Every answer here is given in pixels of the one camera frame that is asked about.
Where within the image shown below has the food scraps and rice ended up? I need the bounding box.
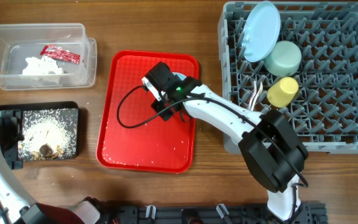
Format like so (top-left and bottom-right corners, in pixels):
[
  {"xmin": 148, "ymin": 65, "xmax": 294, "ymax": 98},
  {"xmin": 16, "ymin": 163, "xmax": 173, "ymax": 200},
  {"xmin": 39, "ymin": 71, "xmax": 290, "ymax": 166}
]
[{"xmin": 18, "ymin": 108, "xmax": 79, "ymax": 161}]

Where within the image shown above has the white napkin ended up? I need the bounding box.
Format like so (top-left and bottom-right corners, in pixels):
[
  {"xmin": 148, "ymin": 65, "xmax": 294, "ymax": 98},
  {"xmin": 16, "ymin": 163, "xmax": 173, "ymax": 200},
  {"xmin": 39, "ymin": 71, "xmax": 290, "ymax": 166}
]
[{"xmin": 22, "ymin": 56, "xmax": 64, "ymax": 75}]

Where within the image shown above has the red snack wrapper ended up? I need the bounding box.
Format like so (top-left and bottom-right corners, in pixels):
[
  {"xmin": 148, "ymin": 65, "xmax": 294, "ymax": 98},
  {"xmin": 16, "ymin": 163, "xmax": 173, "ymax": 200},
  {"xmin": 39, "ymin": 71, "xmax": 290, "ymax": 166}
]
[{"xmin": 40, "ymin": 45, "xmax": 81, "ymax": 64}]

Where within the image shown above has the white plastic spoon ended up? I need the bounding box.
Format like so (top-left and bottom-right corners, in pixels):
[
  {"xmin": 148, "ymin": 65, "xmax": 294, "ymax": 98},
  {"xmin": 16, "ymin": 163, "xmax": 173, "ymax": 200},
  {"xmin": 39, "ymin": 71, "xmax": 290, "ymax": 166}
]
[{"xmin": 253, "ymin": 82, "xmax": 263, "ymax": 110}]

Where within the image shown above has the light blue plate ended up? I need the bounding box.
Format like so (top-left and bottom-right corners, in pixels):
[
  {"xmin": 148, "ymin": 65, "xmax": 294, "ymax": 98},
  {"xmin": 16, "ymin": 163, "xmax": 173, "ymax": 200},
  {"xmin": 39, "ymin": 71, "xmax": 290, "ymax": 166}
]
[{"xmin": 241, "ymin": 1, "xmax": 281, "ymax": 62}]

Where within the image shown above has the yellow plastic cup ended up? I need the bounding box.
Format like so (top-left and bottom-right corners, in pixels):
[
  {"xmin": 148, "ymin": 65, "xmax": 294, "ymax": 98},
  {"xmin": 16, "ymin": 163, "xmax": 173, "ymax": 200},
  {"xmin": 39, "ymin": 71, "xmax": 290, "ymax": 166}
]
[{"xmin": 267, "ymin": 77, "xmax": 299, "ymax": 108}]

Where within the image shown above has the mint green bowl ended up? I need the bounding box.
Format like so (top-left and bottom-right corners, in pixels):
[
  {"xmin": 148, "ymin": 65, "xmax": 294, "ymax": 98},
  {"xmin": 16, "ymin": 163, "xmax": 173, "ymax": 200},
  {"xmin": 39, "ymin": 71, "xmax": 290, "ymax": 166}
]
[{"xmin": 264, "ymin": 40, "xmax": 301, "ymax": 77}]

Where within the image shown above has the light blue small bowl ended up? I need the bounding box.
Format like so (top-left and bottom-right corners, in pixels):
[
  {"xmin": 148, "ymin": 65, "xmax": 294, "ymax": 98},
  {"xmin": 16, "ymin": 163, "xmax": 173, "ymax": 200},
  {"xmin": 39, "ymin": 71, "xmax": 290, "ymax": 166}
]
[{"xmin": 173, "ymin": 72, "xmax": 186, "ymax": 81}]

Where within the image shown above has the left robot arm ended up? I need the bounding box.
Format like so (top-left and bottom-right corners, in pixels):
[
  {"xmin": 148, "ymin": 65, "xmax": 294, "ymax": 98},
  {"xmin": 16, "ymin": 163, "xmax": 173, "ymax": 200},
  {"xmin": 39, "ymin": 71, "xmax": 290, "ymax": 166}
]
[{"xmin": 0, "ymin": 128, "xmax": 106, "ymax": 224}]

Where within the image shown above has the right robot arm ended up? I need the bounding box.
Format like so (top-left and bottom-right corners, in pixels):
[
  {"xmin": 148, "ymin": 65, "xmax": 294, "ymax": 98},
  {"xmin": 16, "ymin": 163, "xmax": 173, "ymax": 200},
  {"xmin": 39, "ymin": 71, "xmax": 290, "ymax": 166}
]
[{"xmin": 142, "ymin": 62, "xmax": 308, "ymax": 222}]

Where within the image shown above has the black food waste tray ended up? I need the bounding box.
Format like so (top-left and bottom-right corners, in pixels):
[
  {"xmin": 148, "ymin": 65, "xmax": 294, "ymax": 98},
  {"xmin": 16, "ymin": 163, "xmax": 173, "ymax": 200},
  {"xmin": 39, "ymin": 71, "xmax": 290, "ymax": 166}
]
[{"xmin": 0, "ymin": 101, "xmax": 80, "ymax": 161}]

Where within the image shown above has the clear plastic waste bin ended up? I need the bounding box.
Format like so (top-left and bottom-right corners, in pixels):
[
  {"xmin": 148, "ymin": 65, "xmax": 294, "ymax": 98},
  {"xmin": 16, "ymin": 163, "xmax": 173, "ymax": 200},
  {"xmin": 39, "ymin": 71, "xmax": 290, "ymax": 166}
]
[{"xmin": 0, "ymin": 23, "xmax": 97, "ymax": 90}]

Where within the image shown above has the grey dishwasher rack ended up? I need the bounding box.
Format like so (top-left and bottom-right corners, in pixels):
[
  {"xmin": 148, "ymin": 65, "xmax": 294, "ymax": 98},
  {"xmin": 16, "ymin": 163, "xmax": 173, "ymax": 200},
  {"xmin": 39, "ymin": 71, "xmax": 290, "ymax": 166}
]
[{"xmin": 218, "ymin": 1, "xmax": 358, "ymax": 154}]

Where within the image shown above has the red serving tray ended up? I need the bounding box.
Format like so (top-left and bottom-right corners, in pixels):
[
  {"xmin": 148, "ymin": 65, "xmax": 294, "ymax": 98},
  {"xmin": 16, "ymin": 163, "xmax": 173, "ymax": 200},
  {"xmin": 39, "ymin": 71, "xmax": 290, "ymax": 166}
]
[{"xmin": 96, "ymin": 50, "xmax": 200, "ymax": 174}]

